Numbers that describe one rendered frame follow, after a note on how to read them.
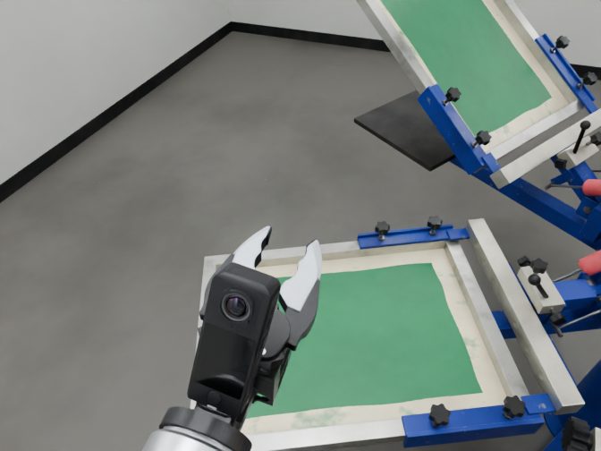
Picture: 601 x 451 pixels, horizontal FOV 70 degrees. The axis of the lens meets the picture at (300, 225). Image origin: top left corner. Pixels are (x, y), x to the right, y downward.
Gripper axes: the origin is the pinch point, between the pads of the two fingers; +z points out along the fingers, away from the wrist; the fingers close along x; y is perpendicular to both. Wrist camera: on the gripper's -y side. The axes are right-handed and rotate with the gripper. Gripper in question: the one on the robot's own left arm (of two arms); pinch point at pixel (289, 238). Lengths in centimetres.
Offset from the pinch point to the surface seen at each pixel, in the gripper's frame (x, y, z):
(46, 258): -183, 194, 88
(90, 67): -247, 154, 242
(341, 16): -81, 150, 430
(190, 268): -90, 181, 106
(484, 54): 29, 34, 135
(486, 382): 45, 67, 29
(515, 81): 42, 40, 131
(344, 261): 3, 72, 57
